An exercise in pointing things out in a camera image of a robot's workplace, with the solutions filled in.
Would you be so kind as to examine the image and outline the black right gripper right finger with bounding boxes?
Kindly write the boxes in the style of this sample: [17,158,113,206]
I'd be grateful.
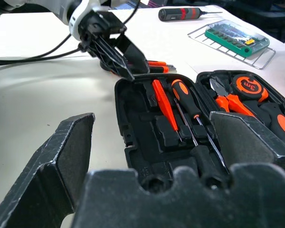
[209,111,285,182]

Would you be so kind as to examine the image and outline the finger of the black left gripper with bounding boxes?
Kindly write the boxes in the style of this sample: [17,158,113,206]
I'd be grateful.
[89,35,135,82]
[115,33,151,74]

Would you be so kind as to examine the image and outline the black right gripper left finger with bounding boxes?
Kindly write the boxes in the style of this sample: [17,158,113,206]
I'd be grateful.
[0,113,95,228]

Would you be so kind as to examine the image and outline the black plastic tool case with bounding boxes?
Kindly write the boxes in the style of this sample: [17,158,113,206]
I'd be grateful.
[114,69,285,188]

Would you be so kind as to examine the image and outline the orange black utility knife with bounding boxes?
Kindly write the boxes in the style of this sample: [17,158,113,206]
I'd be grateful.
[146,60,178,74]

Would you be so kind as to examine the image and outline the orange black tape measure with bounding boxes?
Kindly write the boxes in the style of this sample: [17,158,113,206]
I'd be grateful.
[231,74,269,104]

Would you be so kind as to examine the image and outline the orange voltage tester screwdriver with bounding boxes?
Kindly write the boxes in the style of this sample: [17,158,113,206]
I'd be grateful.
[152,79,183,143]

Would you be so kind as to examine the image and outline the black red electric screwdriver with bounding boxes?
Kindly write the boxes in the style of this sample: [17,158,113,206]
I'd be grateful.
[158,7,223,22]

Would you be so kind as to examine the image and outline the green screwdriver bit box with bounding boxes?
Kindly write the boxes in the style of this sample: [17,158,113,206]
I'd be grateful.
[204,19,271,58]

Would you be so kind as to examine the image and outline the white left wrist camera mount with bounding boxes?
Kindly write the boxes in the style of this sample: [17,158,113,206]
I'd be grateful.
[68,0,111,43]

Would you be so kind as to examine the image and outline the black orange handled tool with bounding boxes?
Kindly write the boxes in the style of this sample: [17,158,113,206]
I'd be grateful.
[258,101,285,148]

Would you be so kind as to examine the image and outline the orange handled pliers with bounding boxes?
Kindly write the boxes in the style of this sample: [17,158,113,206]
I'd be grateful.
[209,77,257,119]

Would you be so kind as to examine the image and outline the black handled thin screwdriver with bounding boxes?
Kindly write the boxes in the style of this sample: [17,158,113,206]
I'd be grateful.
[173,97,227,185]

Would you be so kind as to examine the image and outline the orange black handled screwdriver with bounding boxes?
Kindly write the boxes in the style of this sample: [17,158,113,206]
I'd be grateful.
[171,78,229,173]

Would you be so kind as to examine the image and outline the silver wire rack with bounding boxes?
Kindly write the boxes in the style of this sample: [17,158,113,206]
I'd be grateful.
[187,22,276,70]

